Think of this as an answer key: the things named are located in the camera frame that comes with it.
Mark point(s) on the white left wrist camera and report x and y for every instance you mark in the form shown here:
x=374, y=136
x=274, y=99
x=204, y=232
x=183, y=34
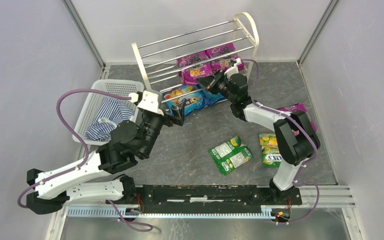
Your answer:
x=148, y=100

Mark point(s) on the blue Slendy candy bag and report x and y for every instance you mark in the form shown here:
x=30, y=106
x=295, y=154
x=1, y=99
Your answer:
x=209, y=98
x=194, y=97

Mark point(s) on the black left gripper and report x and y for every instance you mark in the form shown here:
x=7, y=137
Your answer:
x=170, y=118

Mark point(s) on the green yellow Fox's candy bag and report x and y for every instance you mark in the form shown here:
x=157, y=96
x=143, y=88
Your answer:
x=270, y=154

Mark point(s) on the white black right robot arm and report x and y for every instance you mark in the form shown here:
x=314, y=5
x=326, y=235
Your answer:
x=296, y=138

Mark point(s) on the white plastic basket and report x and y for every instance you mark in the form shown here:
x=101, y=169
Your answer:
x=93, y=103

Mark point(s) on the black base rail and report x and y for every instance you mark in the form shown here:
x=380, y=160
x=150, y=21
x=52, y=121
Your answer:
x=207, y=199

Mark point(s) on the blue striped cloth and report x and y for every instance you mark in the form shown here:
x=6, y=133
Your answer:
x=110, y=113

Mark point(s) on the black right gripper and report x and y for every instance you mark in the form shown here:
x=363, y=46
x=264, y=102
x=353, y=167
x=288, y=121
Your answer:
x=216, y=82

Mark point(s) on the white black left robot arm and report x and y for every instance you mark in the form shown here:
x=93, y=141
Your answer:
x=73, y=183

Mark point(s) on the cream metal shelf rack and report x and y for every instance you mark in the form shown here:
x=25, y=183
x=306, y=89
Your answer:
x=156, y=54

